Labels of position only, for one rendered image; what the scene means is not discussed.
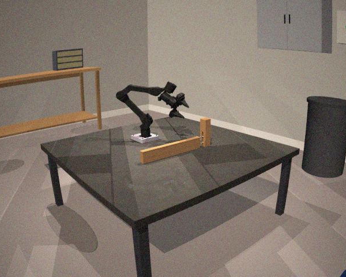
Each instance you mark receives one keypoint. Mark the light brown wooden board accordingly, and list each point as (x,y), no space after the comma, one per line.
(171,149)

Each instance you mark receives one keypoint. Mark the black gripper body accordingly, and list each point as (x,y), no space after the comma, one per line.
(174,102)

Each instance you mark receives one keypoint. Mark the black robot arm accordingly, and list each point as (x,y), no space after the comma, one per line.
(146,119)

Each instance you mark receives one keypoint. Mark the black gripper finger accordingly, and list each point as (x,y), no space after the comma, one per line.
(177,114)
(183,102)

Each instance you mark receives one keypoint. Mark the brown wooden block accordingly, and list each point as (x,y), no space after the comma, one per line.
(205,131)

